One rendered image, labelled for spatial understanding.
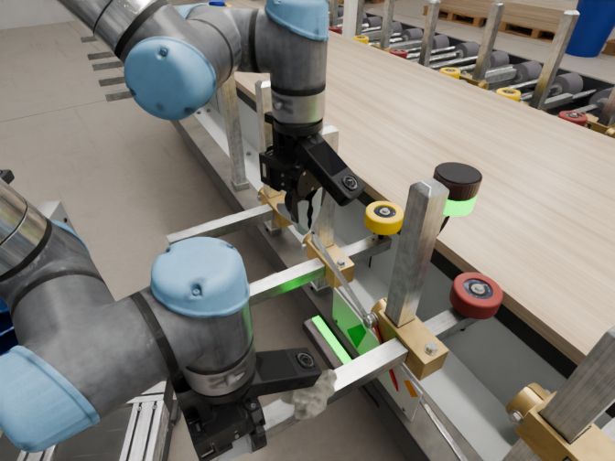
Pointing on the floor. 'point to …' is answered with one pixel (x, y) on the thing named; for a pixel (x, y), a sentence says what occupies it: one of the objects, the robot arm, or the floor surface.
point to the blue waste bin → (591, 27)
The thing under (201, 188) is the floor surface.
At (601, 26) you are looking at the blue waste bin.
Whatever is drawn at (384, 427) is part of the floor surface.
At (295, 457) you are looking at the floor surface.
